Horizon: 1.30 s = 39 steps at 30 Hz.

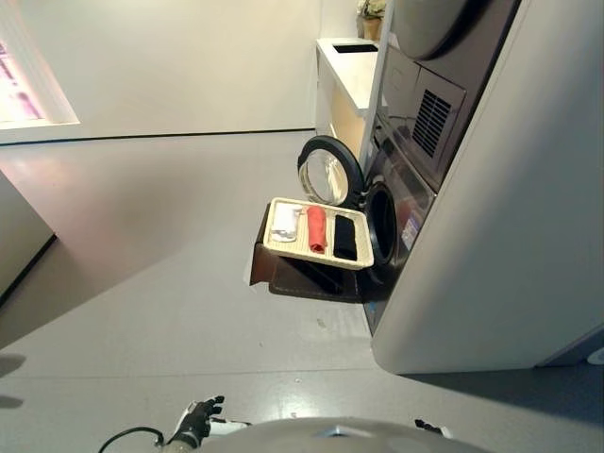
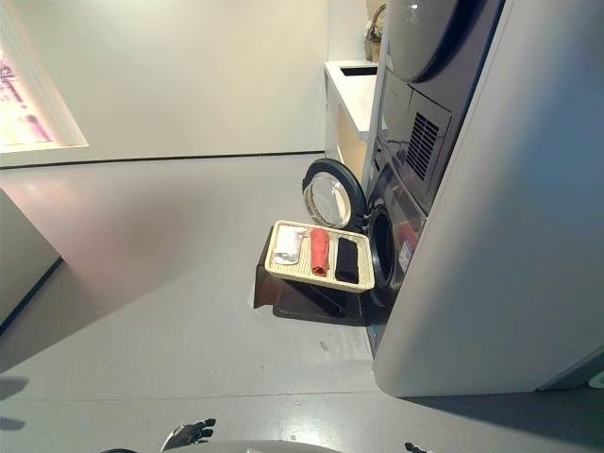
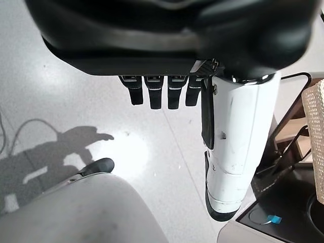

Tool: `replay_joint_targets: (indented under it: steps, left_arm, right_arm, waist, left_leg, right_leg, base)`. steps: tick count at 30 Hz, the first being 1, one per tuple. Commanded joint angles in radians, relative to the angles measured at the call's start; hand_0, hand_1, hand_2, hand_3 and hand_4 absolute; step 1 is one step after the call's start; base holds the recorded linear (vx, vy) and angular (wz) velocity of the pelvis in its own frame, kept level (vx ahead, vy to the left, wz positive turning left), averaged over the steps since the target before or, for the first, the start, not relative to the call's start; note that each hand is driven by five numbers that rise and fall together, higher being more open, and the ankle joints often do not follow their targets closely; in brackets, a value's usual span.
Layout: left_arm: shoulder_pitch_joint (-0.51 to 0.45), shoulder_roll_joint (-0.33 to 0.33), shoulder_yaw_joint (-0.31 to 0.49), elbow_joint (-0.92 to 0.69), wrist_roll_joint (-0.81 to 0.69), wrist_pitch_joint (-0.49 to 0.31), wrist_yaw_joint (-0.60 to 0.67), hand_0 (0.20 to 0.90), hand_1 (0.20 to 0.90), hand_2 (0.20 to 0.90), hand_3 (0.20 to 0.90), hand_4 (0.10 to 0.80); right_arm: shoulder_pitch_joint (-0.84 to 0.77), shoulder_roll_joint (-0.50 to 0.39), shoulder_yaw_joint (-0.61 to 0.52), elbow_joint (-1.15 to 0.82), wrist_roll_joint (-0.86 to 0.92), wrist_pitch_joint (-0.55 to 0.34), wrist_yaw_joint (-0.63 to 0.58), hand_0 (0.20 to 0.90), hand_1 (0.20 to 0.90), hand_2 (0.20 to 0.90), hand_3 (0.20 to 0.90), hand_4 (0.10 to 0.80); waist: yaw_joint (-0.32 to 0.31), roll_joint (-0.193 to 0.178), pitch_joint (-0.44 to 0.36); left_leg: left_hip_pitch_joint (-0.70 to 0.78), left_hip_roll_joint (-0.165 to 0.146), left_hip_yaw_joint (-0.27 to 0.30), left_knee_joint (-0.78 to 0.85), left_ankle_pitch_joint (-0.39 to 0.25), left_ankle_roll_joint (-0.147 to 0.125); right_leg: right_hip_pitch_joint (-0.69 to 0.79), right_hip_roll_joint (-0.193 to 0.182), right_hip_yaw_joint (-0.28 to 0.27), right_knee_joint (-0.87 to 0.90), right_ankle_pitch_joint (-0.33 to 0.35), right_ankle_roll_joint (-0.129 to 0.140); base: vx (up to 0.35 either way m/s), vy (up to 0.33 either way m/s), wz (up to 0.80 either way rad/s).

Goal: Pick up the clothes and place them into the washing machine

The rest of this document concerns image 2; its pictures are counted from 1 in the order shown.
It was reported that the white cabinet side panel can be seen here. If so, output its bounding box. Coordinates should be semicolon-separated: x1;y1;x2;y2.
361;27;393;190

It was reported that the grey robot torso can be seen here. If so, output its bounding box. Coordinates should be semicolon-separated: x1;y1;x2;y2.
101;438;378;453

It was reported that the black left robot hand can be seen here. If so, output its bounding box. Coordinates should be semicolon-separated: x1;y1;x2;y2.
159;416;217;447

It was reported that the dark brown stool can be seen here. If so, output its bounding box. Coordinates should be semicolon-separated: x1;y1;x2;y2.
252;257;367;327

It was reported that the grey stacked dryer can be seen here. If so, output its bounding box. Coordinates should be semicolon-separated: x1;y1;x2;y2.
376;0;507;223

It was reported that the white cloth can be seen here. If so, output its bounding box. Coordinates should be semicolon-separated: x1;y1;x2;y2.
272;225;309;266

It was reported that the round washing machine door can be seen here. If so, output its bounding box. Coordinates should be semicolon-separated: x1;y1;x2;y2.
301;159;369;233

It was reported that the white counter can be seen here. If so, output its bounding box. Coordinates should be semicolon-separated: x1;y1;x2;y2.
323;59;389;190

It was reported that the brown woven basket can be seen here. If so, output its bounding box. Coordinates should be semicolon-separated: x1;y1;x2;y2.
363;4;387;63

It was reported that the red cloth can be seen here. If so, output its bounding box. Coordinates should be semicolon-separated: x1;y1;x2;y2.
309;227;330;277

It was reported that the black cloth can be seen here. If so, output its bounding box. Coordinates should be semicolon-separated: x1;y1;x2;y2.
333;236;361;286

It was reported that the bright framed window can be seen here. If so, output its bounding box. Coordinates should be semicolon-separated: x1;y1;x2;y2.
0;46;90;153

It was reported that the cream wicker tray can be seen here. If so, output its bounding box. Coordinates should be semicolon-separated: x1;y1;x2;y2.
263;219;378;294

